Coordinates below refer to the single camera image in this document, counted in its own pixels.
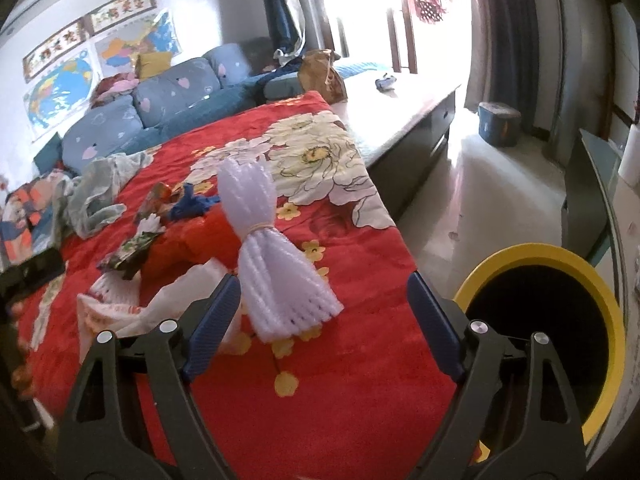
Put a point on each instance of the white plastic bag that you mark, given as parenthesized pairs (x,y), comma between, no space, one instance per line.
(125,310)

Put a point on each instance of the grey-blue storage box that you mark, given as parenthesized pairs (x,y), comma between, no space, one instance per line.
(497,125)

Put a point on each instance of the blue knitted cloth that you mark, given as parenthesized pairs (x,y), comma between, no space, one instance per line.
(187,207)

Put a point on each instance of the blue curtain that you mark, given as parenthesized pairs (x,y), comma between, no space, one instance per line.
(280,0)

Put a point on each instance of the small blue object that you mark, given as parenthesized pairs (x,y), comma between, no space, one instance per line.
(386,82)

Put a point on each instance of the red-brown snack wrapper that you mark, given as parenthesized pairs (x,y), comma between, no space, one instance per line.
(152,200)

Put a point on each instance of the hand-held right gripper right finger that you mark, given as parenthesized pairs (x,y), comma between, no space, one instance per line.
(435,325)

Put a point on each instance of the brown paper bag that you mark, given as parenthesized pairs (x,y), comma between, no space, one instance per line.
(320,75)

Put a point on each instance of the orange and blue clothing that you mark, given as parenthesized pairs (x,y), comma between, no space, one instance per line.
(30,210)

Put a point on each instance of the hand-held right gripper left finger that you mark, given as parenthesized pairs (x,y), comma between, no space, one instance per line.
(215,320)

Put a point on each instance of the low wooden cabinet table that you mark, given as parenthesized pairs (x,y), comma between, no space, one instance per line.
(400,120)

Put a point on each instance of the red floral blanket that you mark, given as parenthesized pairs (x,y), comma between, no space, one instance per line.
(350,360)

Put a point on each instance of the country map poster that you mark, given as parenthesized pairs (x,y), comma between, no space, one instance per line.
(135,40)

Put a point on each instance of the orange-red plastic bag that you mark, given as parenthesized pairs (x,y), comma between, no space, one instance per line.
(200,240)

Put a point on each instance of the patterned snack wrapper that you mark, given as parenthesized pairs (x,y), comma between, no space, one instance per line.
(135,245)

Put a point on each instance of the blue floral sofa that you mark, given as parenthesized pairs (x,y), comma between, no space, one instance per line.
(170,90)

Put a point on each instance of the long framed embroidery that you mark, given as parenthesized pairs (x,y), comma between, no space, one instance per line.
(52,47)
(122,10)

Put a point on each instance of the yellow pillow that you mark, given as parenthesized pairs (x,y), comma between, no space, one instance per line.
(152,65)

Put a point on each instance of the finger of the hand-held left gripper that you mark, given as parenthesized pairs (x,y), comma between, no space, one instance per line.
(32,272)

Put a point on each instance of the glass table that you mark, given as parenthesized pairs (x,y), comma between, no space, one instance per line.
(585,195)

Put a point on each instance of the world map poster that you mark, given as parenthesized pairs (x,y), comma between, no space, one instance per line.
(60,90)

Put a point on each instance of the yellow-rimmed black trash bin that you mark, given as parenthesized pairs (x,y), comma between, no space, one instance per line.
(500,256)

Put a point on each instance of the pink clothes pile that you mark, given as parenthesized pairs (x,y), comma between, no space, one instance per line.
(115,87)

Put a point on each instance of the dark purple curtain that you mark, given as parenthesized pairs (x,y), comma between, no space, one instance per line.
(510,35)

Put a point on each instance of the grey-green cloth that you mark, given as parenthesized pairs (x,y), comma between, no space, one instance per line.
(95,185)

